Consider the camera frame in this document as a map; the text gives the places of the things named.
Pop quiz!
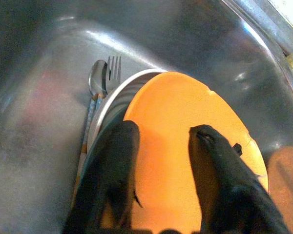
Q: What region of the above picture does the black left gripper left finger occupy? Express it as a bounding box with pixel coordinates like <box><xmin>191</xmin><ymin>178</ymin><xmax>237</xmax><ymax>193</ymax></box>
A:
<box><xmin>63</xmin><ymin>120</ymin><xmax>144</xmax><ymax>234</ymax></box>

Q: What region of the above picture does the teal round plate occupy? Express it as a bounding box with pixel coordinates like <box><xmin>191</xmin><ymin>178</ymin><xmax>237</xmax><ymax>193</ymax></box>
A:
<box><xmin>72</xmin><ymin>68</ymin><xmax>169</xmax><ymax>211</ymax></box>

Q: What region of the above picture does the metal fork patterned handle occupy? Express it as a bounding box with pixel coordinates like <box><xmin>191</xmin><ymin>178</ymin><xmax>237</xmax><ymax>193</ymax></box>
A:
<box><xmin>93</xmin><ymin>56</ymin><xmax>122</xmax><ymax>116</ymax></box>

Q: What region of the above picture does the metal spoon patterned handle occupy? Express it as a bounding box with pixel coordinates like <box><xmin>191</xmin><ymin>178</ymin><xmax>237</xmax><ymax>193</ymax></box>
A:
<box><xmin>77</xmin><ymin>59</ymin><xmax>109</xmax><ymax>159</ymax></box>

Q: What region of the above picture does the orange round plate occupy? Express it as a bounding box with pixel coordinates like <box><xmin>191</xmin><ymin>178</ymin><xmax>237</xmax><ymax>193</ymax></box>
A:
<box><xmin>101</xmin><ymin>71</ymin><xmax>270</xmax><ymax>233</ymax></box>

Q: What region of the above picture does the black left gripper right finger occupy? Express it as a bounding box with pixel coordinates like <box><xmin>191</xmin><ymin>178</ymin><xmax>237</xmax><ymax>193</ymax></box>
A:
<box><xmin>188</xmin><ymin>124</ymin><xmax>293</xmax><ymax>234</ymax></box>

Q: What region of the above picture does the stainless steel double sink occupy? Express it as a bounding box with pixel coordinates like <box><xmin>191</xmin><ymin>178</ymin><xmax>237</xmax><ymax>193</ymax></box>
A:
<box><xmin>0</xmin><ymin>0</ymin><xmax>293</xmax><ymax>234</ymax></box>

